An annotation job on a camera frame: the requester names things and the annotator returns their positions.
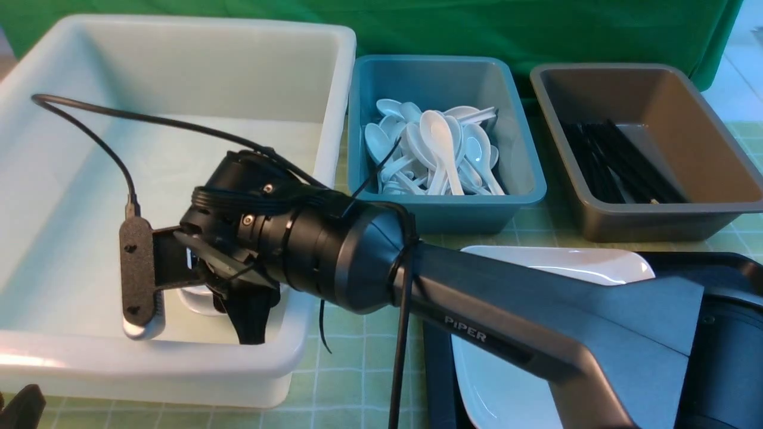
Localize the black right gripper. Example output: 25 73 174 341
153 150 287 345

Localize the white small bowl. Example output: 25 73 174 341
176 285 226 317

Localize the white soup spoon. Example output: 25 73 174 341
464 124 505 195
364 124 393 165
420 110 465 195

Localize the large white square plate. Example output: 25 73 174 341
451 246 655 428

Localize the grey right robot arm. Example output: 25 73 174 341
172 150 761 428

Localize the large white plastic tub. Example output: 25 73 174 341
1 15 356 408

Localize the black object bottom left corner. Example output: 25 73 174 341
1 384 46 429

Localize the teal plastic bin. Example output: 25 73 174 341
347 55 547 234

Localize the bundle of black chopsticks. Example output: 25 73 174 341
562 120 688 204

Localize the brown plastic bin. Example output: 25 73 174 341
531 63 761 243

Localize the black serving tray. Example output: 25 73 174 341
423 251 761 428

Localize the green backdrop cloth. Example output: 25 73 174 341
1 1 742 96

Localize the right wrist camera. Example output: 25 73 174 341
118 216 166 340

